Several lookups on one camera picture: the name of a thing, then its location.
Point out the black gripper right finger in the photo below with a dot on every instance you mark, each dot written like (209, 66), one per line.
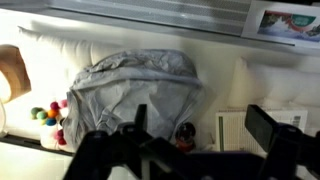
(263, 126)

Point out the colourful felt ball garland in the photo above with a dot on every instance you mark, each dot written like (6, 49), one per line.
(50, 115)

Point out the grey metal vent grille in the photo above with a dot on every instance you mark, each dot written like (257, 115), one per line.
(150, 13)

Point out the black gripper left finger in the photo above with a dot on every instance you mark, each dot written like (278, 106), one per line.
(100, 150)

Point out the picture postcard white border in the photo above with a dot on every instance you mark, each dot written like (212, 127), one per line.
(286, 25)

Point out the white tufted mattress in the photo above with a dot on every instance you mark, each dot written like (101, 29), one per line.
(60, 50)

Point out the light wooden object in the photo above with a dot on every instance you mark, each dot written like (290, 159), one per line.
(13, 73)

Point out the grey mesh bag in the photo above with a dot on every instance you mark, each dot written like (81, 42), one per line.
(133, 96)

